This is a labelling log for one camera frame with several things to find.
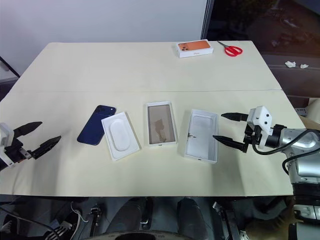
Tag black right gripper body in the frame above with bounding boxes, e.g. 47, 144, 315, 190
242, 122, 262, 154

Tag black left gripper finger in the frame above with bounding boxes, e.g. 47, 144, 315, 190
31, 135, 62, 161
12, 121, 43, 141

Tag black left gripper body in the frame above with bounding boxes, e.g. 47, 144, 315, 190
4, 138, 35, 164

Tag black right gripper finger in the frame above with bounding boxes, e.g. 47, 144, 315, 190
221, 112, 250, 123
212, 134, 247, 152

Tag dark blue smartphone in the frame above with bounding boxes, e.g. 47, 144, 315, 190
76, 104, 117, 146

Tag white phone box insert tray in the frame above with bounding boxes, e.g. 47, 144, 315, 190
100, 111, 142, 162

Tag white phone box lid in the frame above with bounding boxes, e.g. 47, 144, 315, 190
177, 108, 219, 165

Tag white phone box base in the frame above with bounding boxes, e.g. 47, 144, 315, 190
145, 100, 179, 149

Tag white box with orange phone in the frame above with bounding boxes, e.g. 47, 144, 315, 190
176, 39, 214, 59

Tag black framed panel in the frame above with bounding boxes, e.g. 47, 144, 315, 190
0, 55, 21, 85

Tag white rounded object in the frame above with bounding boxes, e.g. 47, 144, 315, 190
306, 96, 320, 132

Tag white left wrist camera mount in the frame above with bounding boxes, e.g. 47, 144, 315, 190
0, 122, 15, 169

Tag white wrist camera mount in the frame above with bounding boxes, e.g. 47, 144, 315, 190
0, 122, 15, 169
247, 105, 275, 151

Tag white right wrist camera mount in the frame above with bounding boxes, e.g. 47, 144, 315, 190
247, 105, 275, 151

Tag red handled scissors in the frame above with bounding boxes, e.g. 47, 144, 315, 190
216, 40, 244, 58

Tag thin white cable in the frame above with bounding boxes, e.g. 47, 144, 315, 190
70, 201, 89, 224

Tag grey partition post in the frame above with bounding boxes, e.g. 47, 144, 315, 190
200, 0, 215, 41

